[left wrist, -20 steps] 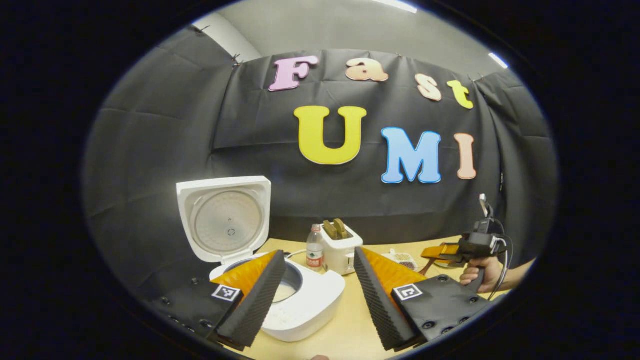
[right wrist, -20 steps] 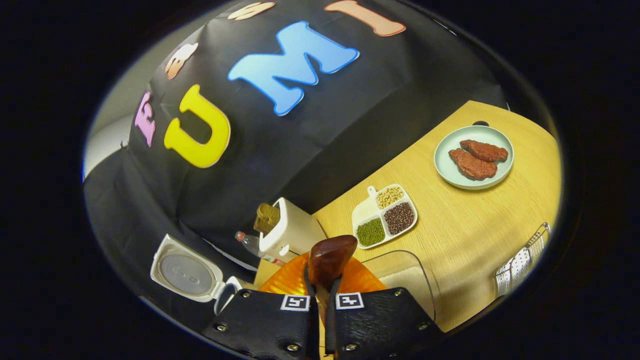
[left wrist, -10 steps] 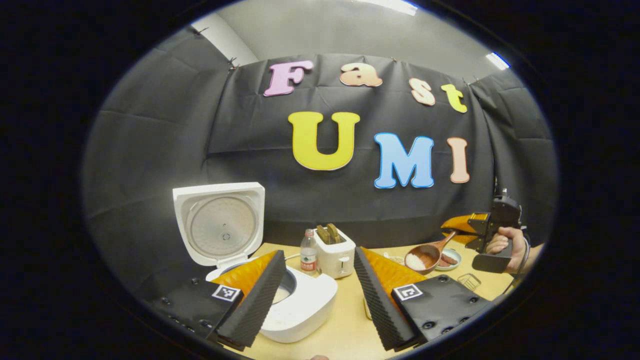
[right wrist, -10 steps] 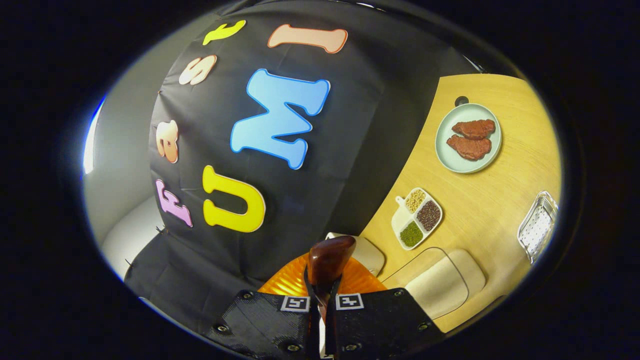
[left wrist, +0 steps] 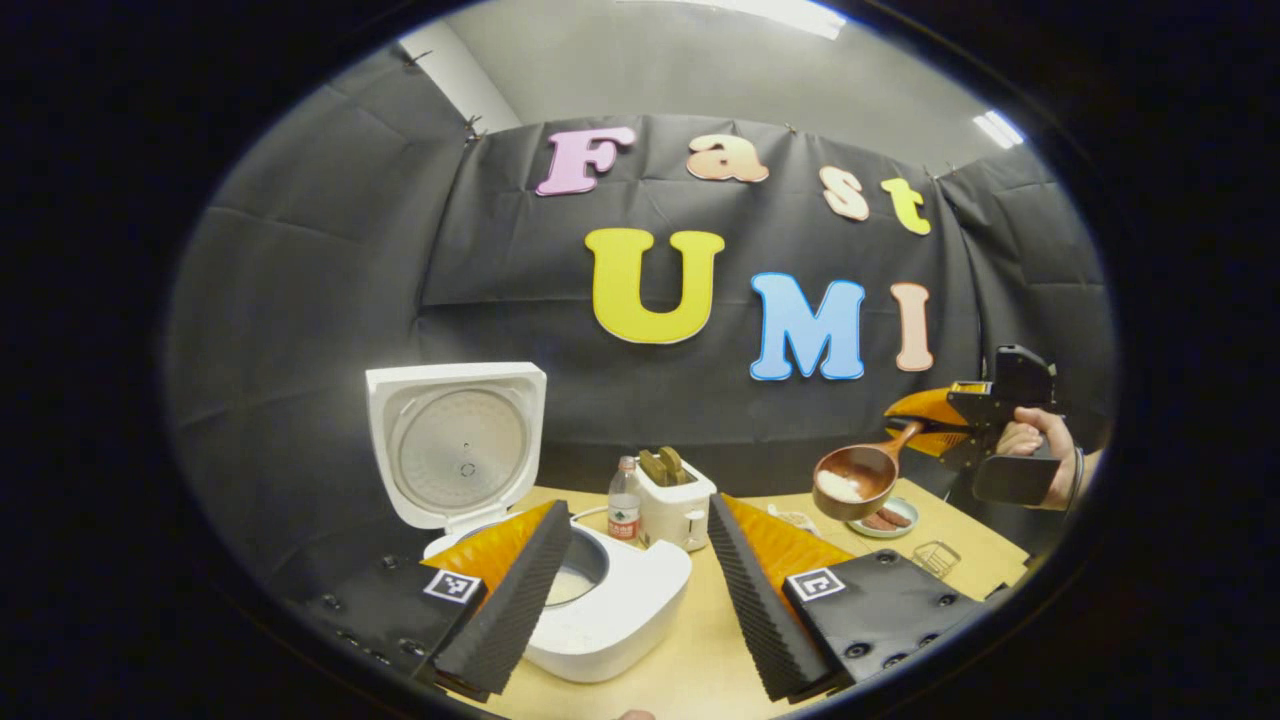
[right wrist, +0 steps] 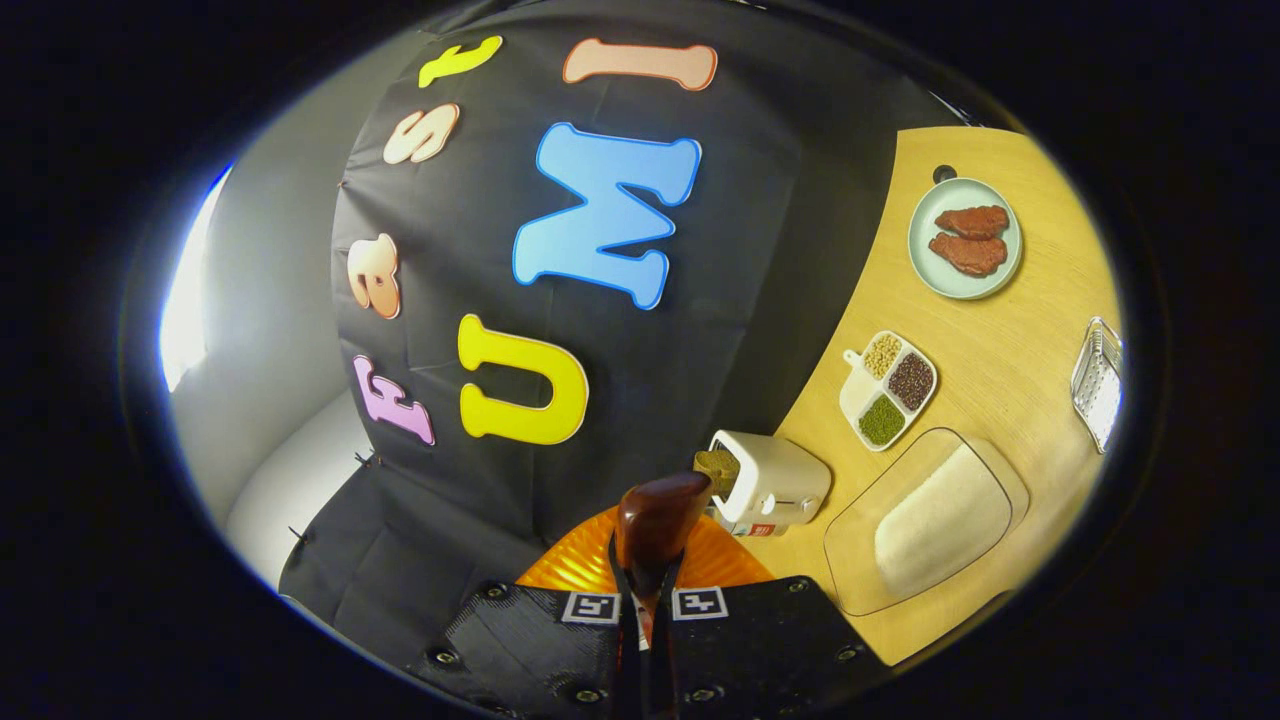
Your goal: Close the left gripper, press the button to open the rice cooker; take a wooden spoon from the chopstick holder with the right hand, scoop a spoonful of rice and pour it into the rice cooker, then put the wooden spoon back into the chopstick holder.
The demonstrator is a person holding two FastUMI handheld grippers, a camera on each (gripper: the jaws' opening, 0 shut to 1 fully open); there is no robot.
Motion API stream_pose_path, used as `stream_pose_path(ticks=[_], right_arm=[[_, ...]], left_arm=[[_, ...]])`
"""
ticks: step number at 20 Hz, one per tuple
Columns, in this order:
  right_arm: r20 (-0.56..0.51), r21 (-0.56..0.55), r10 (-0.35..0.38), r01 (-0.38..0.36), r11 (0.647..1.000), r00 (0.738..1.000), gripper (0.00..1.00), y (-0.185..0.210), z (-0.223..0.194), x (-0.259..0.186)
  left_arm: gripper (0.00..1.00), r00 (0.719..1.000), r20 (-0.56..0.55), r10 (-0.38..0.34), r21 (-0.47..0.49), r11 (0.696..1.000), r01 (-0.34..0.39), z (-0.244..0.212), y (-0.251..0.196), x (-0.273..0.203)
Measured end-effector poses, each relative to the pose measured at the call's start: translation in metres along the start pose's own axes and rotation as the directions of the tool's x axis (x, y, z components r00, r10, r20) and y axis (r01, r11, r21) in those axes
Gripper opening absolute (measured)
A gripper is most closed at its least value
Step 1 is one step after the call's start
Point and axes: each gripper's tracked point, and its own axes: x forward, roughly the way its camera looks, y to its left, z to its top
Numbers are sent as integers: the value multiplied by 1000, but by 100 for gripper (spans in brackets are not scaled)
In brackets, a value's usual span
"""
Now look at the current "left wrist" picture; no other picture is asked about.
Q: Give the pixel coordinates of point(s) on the white rice cooker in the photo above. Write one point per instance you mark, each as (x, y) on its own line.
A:
(620, 610)

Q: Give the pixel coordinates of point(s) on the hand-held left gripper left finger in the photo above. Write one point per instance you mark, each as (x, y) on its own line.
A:
(515, 610)

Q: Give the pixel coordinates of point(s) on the clear plastic water bottle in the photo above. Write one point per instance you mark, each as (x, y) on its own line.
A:
(623, 505)

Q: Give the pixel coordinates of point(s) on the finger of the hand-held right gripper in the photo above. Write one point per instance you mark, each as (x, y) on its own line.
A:
(945, 442)
(925, 405)

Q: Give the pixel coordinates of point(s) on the white toaster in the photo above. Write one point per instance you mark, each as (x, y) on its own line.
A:
(675, 515)

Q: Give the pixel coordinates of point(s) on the brown bread slice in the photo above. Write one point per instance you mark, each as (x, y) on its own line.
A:
(676, 462)
(652, 468)

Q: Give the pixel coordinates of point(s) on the red meat piece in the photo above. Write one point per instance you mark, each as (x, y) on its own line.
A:
(897, 516)
(876, 522)

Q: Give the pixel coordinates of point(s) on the black backdrop cloth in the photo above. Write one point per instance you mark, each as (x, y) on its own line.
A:
(330, 300)

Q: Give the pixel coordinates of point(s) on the pale green plate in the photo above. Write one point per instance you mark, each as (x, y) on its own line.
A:
(905, 528)

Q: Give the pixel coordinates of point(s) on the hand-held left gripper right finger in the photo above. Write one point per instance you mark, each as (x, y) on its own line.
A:
(760, 610)

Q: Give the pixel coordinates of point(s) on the brown wooden spoon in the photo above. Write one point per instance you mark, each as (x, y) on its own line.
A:
(860, 475)

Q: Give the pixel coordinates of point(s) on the ceiling light panel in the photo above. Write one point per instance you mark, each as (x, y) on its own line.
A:
(998, 128)

